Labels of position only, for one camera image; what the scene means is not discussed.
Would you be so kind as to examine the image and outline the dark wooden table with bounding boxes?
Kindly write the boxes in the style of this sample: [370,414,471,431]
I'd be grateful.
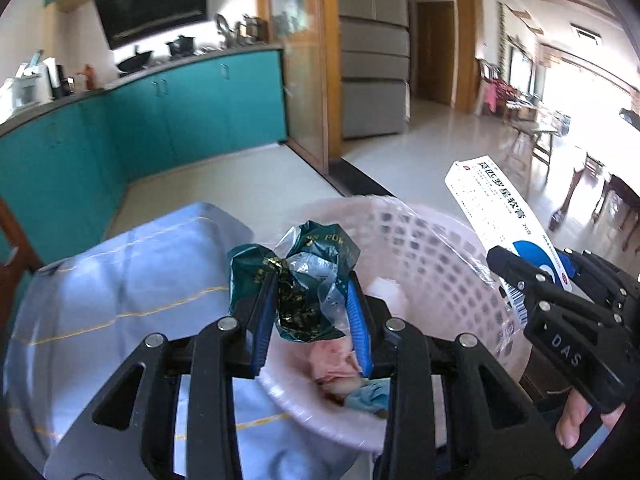
[547,155,640,251]

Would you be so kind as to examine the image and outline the wood framed glass door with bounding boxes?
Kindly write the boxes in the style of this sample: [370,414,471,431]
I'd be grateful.
[255,0,346,173]

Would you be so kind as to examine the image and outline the red chairs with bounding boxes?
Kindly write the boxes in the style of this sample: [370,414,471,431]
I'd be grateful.
[480,57,521,113]

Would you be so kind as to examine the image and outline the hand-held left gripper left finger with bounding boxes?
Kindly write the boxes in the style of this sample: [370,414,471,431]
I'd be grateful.
[42,272,281,480]

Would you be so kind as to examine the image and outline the carved wooden chair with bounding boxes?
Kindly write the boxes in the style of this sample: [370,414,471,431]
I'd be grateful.
[0,200,43,286]

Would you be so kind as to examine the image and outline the steel stock pot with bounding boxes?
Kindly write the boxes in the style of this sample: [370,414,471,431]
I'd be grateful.
[240,16,266,41]

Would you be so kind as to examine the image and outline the black doormat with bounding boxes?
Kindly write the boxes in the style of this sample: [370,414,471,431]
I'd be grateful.
[327,155,396,198]

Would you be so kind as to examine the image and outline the person's right hand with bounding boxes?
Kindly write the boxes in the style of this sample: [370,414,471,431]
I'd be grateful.
[555,390,626,471]

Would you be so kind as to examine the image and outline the black wok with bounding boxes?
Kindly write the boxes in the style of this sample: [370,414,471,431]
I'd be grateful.
[116,45,151,73]

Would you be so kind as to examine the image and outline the white medicine box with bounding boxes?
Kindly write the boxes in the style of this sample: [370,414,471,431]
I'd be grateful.
[444,156,576,331]

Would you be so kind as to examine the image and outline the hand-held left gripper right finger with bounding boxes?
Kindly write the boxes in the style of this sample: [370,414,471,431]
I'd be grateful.
[345,270,575,480]

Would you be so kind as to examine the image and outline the wooden bench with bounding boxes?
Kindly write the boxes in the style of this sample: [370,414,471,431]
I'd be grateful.
[510,120,558,171]

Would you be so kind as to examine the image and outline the grey kitchen countertop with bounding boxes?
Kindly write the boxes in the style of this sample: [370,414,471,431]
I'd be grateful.
[0,42,286,138]

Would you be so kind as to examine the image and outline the teal base cabinets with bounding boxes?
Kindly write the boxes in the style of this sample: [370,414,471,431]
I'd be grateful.
[0,49,290,281]

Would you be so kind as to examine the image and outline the pink plastic wastebasket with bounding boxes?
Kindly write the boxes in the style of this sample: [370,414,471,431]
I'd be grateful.
[257,195,533,453]

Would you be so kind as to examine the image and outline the green wall garland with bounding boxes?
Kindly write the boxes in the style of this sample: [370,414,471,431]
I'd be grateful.
[496,2,507,61]

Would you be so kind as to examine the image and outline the brown wooden door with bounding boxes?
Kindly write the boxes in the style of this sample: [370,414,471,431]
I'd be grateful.
[415,0,457,107]

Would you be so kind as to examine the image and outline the dark green foil wrapper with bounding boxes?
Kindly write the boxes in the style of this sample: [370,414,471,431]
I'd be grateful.
[226,220,362,343]

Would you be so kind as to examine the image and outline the pink paper wrapper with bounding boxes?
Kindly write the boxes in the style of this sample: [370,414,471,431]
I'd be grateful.
[312,342,363,386]

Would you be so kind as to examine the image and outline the blue face mask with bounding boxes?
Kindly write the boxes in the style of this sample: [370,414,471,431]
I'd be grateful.
[345,379,392,416]

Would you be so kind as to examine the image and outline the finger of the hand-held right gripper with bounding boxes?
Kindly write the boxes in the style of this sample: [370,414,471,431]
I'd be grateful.
[555,249,640,341]
[486,245,568,311]

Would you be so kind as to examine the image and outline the silver refrigerator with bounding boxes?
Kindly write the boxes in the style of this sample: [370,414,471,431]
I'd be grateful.
[339,0,412,141]

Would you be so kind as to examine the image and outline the black cooking pot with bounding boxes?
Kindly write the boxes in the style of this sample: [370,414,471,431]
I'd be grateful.
[166,35,196,58]

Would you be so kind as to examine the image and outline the white dish rack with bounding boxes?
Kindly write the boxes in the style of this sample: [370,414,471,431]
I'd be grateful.
[0,50,51,111]

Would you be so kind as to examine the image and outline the blue cloth with yellow stripes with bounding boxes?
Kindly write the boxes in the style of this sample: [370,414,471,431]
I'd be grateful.
[2,202,371,480]

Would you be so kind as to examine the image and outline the black range hood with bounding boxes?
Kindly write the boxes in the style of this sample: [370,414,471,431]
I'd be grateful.
[91,0,208,52]

